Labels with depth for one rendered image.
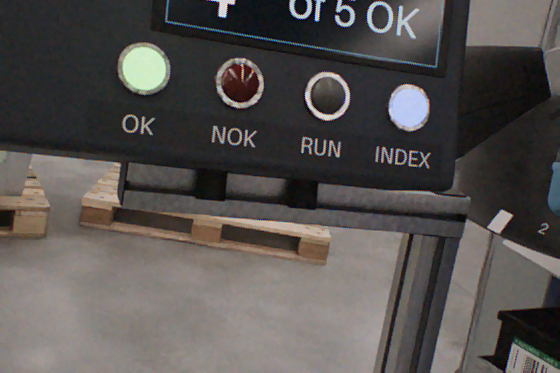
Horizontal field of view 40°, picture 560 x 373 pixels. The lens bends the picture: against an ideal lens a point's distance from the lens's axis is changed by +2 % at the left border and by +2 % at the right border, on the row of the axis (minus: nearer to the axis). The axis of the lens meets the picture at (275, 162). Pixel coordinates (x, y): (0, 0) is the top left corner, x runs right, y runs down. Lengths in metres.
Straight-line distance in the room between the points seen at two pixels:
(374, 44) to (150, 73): 0.13
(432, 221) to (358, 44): 0.16
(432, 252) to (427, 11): 0.18
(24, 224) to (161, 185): 3.05
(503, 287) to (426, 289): 2.05
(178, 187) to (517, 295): 2.13
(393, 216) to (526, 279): 2.00
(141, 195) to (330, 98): 0.13
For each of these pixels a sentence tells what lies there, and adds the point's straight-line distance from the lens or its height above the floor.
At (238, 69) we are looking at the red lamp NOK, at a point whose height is 1.12.
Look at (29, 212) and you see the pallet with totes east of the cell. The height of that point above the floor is 0.12.
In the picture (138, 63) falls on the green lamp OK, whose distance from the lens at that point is 0.38.
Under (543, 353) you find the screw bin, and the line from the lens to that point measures 0.86.
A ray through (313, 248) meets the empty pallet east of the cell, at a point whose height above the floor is 0.08.
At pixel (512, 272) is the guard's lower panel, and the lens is 2.57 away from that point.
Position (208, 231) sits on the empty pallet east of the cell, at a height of 0.07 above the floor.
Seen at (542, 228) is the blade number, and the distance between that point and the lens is 1.02.
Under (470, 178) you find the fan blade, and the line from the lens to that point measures 1.06.
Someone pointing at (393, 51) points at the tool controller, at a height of 1.15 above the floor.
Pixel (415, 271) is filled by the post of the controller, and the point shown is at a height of 1.00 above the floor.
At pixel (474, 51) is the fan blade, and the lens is 1.35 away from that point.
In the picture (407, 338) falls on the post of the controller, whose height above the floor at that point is 0.95.
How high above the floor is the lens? 1.16
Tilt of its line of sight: 11 degrees down
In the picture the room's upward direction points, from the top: 10 degrees clockwise
